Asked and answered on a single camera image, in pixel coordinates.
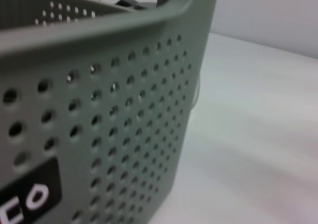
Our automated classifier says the glass carafe black lid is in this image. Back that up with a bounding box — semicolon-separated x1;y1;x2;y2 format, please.
114;0;201;110

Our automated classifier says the grey perforated storage bin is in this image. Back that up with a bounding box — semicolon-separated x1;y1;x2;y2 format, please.
0;0;221;224

